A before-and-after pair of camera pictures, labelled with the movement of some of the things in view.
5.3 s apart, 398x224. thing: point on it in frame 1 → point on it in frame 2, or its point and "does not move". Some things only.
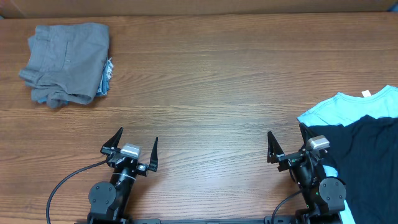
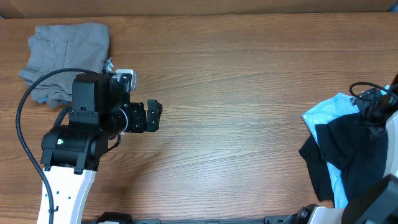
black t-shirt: [365, 152] does not move
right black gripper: [294, 158] → [367, 101]
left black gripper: [142, 169] → [140, 126]
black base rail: [272, 219] does not move
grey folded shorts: [66, 61] does not move
